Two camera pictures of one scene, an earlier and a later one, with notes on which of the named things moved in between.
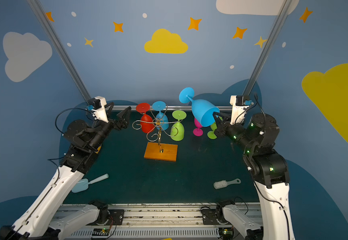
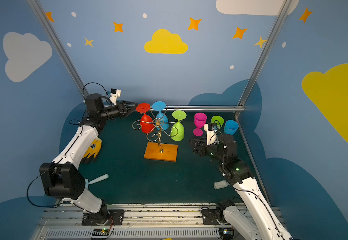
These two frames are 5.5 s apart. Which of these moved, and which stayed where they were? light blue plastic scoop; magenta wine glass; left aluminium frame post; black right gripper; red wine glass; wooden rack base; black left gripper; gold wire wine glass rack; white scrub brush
Moved: black right gripper; black left gripper
Stayed: light blue plastic scoop; red wine glass; magenta wine glass; wooden rack base; white scrub brush; left aluminium frame post; gold wire wine glass rack
